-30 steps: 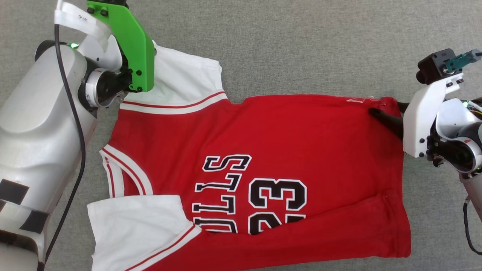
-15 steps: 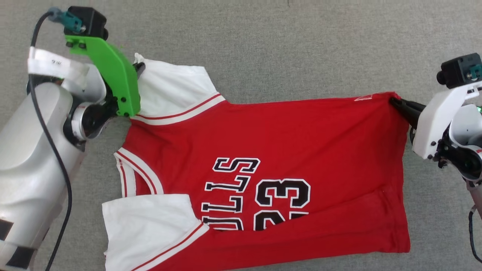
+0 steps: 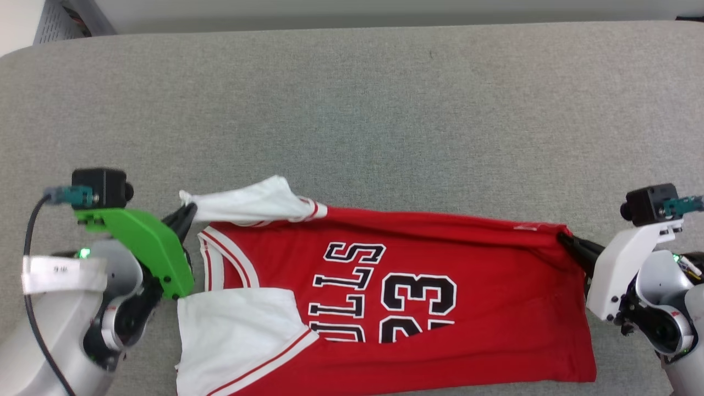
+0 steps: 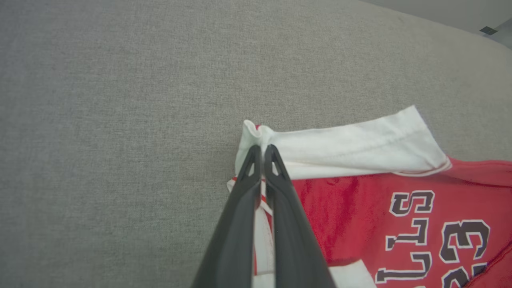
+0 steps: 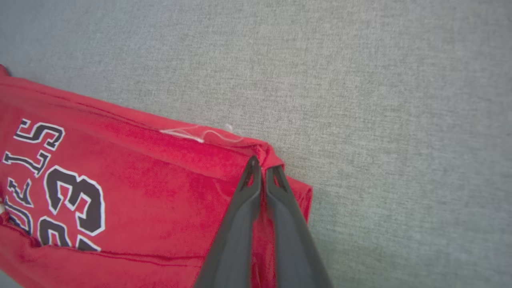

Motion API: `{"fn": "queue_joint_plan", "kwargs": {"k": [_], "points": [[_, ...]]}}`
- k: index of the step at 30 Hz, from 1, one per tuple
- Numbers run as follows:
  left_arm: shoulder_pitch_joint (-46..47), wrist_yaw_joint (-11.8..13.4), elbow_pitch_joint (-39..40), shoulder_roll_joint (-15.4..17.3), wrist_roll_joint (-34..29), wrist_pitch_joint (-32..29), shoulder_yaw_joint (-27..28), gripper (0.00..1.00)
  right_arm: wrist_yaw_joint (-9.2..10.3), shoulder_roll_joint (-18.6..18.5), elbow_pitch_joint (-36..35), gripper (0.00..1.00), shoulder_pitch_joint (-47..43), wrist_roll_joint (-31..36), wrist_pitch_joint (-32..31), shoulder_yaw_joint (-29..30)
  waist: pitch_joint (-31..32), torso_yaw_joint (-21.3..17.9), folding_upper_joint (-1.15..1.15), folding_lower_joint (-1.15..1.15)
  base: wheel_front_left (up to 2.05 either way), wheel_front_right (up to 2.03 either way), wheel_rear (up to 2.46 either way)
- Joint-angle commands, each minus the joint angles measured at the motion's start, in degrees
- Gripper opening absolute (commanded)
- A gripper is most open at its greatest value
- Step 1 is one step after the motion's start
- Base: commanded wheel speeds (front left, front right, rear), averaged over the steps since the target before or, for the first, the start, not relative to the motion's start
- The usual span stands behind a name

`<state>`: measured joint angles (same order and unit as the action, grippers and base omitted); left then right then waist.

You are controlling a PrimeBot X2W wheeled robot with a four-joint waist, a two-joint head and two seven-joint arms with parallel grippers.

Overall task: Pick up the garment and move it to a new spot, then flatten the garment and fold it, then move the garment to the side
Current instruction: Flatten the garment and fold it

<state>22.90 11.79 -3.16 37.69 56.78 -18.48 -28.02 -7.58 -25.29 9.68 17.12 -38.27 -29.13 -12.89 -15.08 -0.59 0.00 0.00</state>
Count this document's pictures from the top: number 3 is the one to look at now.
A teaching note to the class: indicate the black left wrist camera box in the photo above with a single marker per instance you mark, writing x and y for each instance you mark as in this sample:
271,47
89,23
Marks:
104,187

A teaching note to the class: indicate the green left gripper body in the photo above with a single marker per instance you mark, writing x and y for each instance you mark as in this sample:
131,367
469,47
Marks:
148,247

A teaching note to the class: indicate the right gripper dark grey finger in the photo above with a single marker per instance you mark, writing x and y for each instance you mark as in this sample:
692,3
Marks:
586,246
586,264

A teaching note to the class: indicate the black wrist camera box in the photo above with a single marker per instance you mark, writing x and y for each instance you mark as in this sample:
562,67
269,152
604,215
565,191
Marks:
104,187
649,203

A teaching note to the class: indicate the red white basketball jersey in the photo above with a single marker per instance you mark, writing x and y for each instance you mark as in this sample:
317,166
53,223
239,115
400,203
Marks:
440,308

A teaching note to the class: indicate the white paper label tag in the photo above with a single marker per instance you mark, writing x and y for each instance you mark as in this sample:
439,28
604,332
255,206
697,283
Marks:
60,274

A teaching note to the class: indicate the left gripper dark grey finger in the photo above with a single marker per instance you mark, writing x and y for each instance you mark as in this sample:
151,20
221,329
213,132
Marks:
185,232
179,215

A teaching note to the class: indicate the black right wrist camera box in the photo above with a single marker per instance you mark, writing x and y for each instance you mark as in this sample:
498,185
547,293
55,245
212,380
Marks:
649,203

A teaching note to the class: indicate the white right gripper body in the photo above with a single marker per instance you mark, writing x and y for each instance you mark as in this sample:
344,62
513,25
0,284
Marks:
621,269

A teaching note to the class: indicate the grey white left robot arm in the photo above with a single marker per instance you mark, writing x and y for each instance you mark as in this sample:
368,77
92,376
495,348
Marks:
49,341

